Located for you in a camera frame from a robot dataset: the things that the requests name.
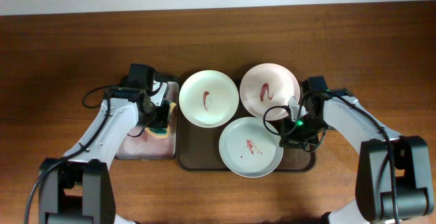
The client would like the green yellow sponge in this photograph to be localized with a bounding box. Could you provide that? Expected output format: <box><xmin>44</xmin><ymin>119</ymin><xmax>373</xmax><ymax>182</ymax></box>
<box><xmin>145</xmin><ymin>101</ymin><xmax>176</xmax><ymax>138</ymax></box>

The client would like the pink plate with red stain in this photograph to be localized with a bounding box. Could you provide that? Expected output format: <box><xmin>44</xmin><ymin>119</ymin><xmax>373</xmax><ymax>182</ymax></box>
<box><xmin>239</xmin><ymin>63</ymin><xmax>300</xmax><ymax>118</ymax></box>

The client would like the small wet sponge tray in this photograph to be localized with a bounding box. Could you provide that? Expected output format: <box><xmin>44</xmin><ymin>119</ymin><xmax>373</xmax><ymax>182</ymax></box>
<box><xmin>115</xmin><ymin>76</ymin><xmax>180</xmax><ymax>160</ymax></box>

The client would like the light blue plate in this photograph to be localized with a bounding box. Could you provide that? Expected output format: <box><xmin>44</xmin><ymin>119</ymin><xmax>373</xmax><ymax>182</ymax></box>
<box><xmin>219</xmin><ymin>117</ymin><xmax>283</xmax><ymax>178</ymax></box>

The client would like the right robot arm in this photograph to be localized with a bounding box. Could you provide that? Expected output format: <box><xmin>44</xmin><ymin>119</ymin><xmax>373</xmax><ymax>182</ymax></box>
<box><xmin>280</xmin><ymin>76</ymin><xmax>435</xmax><ymax>224</ymax></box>

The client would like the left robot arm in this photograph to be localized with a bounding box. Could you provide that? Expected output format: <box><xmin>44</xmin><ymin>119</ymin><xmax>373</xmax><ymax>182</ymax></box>
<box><xmin>31</xmin><ymin>64</ymin><xmax>179</xmax><ymax>224</ymax></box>

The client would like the cream plate with red stain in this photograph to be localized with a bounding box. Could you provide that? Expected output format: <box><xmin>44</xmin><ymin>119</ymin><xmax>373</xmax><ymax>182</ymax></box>
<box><xmin>178</xmin><ymin>70</ymin><xmax>239</xmax><ymax>128</ymax></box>

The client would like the large brown serving tray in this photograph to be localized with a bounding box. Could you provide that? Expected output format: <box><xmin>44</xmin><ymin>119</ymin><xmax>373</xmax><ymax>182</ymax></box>
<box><xmin>176</xmin><ymin>76</ymin><xmax>316</xmax><ymax>172</ymax></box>

